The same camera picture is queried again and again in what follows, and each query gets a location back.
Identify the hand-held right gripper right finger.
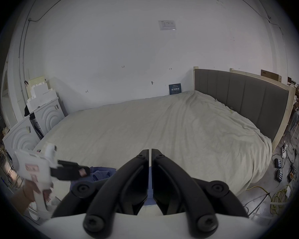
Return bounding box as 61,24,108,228
151,148,249,239

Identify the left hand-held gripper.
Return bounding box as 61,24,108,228
14,143,91,219

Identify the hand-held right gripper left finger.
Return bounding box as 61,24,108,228
52,148,149,239

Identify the dark blue shirt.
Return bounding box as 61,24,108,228
69,166,153,206

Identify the person's left hand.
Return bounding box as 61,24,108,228
23,179,37,203

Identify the bed with beige sheet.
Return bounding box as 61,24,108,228
32,91,273,208

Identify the white washing machine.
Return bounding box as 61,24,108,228
2,117,42,154
29,97,67,140

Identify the white foam packaging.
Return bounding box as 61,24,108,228
26,76,57,112

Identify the grey padded headboard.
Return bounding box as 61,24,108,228
193,68,296,152

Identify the brown cardboard carton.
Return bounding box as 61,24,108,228
261,70,282,82

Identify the white paper sheet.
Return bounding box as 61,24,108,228
158,20,177,31

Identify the yellow cable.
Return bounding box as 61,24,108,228
245,184,292,215

